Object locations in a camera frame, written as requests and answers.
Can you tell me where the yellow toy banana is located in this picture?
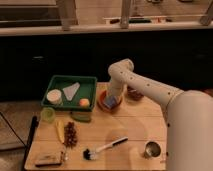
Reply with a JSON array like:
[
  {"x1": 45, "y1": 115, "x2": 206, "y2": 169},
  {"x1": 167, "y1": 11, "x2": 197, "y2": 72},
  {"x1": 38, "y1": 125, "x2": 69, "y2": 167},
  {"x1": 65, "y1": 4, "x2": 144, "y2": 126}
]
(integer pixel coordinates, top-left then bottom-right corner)
[{"x1": 56, "y1": 120, "x2": 65, "y2": 144}]

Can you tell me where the brown rectangular block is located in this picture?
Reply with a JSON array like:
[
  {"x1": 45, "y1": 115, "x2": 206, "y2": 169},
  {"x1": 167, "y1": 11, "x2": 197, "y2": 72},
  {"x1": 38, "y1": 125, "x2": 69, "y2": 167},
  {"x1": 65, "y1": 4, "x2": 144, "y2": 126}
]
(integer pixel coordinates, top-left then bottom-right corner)
[{"x1": 35, "y1": 152, "x2": 62, "y2": 167}]

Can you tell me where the green plastic tray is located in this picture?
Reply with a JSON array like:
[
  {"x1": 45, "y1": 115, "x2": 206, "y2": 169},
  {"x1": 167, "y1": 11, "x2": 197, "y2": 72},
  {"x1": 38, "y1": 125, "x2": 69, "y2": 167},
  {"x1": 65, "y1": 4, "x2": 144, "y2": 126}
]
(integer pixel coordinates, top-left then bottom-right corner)
[{"x1": 41, "y1": 75, "x2": 97, "y2": 111}]

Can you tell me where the red bowl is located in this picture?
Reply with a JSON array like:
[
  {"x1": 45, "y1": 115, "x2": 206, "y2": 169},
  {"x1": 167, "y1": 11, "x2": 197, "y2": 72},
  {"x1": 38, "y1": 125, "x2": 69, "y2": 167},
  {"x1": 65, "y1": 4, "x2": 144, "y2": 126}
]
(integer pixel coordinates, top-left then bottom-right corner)
[{"x1": 97, "y1": 91, "x2": 122, "y2": 113}]

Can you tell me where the silver metal cup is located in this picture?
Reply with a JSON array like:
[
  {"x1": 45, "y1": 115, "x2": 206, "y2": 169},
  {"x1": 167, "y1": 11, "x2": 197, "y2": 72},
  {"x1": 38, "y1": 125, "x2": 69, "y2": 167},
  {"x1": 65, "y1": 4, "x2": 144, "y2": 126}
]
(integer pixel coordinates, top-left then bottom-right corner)
[{"x1": 144, "y1": 141, "x2": 161, "y2": 158}]

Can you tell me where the white triangular cloth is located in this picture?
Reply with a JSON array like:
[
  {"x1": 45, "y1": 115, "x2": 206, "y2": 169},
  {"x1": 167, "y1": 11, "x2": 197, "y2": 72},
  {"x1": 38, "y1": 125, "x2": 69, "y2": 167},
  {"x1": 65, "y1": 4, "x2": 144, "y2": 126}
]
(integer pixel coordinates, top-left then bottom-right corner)
[{"x1": 63, "y1": 82, "x2": 80, "y2": 101}]

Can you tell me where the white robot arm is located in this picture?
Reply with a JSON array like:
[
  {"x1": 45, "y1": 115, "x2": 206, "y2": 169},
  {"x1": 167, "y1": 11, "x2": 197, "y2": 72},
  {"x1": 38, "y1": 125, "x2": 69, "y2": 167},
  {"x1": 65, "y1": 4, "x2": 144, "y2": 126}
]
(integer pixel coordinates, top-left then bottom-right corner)
[{"x1": 107, "y1": 59, "x2": 213, "y2": 171}]

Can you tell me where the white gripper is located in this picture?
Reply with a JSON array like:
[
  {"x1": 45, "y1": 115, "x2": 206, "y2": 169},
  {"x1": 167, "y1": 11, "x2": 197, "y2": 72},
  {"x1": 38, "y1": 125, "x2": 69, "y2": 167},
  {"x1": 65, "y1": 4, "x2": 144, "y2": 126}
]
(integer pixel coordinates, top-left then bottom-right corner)
[{"x1": 106, "y1": 79, "x2": 124, "y2": 103}]

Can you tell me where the toy grape bunch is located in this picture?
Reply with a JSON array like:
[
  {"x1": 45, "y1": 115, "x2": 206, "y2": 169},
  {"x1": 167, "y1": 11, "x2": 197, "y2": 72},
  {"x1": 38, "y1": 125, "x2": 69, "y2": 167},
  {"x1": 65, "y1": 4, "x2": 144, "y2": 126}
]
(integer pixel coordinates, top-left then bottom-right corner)
[{"x1": 64, "y1": 122, "x2": 77, "y2": 148}]

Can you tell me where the orange toy fruit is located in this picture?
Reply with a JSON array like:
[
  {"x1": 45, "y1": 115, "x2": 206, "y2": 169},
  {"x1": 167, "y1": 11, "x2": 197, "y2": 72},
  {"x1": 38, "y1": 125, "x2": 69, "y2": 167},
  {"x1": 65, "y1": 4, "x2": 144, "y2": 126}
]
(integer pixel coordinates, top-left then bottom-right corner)
[{"x1": 79, "y1": 98, "x2": 90, "y2": 107}]

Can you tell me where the green toy vegetable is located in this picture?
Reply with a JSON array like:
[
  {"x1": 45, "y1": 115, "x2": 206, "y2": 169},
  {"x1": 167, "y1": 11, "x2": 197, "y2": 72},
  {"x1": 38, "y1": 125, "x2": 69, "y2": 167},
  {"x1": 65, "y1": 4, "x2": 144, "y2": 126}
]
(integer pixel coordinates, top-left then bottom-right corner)
[{"x1": 70, "y1": 112, "x2": 91, "y2": 122}]

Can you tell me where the dark brown bowl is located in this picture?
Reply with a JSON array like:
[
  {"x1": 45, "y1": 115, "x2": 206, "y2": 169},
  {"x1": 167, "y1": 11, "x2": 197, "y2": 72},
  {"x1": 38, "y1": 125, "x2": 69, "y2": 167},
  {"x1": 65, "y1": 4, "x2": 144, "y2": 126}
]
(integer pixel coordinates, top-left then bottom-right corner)
[{"x1": 127, "y1": 86, "x2": 144, "y2": 101}]

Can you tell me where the green plastic cup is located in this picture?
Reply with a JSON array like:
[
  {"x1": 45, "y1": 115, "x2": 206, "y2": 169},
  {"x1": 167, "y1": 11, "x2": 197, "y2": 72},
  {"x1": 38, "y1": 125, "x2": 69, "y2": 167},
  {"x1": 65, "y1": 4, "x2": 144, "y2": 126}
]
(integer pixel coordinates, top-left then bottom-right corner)
[{"x1": 40, "y1": 107, "x2": 55, "y2": 123}]

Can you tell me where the blue sponge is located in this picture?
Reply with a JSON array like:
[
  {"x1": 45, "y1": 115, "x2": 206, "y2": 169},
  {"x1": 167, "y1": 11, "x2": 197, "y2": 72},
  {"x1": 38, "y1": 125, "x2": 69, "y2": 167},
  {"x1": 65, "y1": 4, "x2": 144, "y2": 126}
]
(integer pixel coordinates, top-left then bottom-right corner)
[{"x1": 104, "y1": 96, "x2": 117, "y2": 108}]

